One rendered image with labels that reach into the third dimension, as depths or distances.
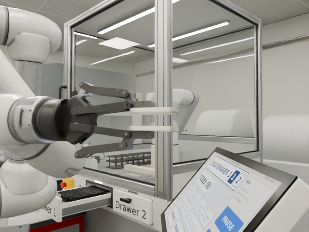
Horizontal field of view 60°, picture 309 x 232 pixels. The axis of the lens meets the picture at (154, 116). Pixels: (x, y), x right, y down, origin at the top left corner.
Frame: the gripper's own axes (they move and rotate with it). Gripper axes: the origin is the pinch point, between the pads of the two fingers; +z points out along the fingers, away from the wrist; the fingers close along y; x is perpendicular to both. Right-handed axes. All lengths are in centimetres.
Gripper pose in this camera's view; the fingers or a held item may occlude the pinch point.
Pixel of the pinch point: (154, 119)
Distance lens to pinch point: 40.3
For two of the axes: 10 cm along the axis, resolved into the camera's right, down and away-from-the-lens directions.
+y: 0.4, -9.9, 1.0
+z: 9.1, -0.1, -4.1
